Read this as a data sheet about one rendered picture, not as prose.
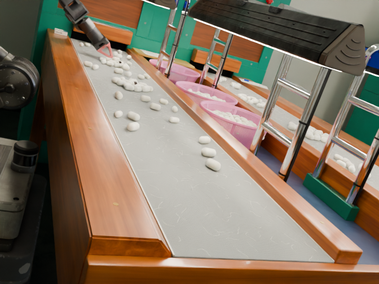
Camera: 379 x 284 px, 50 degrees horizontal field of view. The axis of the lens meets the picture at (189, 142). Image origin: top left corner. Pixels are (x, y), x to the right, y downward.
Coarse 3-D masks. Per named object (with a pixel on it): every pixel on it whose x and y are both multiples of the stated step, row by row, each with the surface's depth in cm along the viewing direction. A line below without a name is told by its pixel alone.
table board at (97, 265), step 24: (96, 264) 51; (120, 264) 52; (144, 264) 53; (168, 264) 55; (192, 264) 57; (216, 264) 58; (240, 264) 60; (264, 264) 62; (288, 264) 64; (312, 264) 66; (336, 264) 69; (360, 264) 72
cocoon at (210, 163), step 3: (207, 159) 94; (210, 159) 93; (213, 159) 94; (207, 162) 93; (210, 162) 93; (213, 162) 93; (216, 162) 93; (207, 165) 93; (210, 165) 93; (213, 165) 92; (216, 165) 92; (219, 165) 93; (213, 168) 93; (216, 168) 92; (219, 168) 93
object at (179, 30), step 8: (176, 0) 182; (176, 8) 184; (184, 8) 170; (184, 16) 171; (168, 24) 186; (168, 32) 187; (176, 32) 174; (176, 40) 174; (160, 48) 190; (176, 48) 176; (160, 56) 190; (168, 56) 179; (160, 64) 192; (168, 64) 178; (168, 72) 178
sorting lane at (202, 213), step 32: (96, 64) 169; (128, 96) 134; (160, 96) 148; (160, 128) 111; (192, 128) 121; (128, 160) 84; (160, 160) 90; (192, 160) 96; (224, 160) 102; (160, 192) 75; (192, 192) 79; (224, 192) 83; (256, 192) 88; (160, 224) 64; (192, 224) 67; (224, 224) 70; (256, 224) 74; (288, 224) 78; (192, 256) 58; (224, 256) 61; (256, 256) 63; (288, 256) 66; (320, 256) 70
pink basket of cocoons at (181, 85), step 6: (180, 84) 173; (186, 84) 177; (192, 84) 179; (198, 84) 180; (186, 90) 158; (192, 90) 179; (198, 90) 180; (204, 90) 181; (216, 90) 180; (192, 96) 158; (198, 96) 156; (210, 96) 180; (216, 96) 180; (222, 96) 179; (228, 96) 177; (222, 102) 158; (228, 102) 175; (234, 102) 171; (222, 108) 160
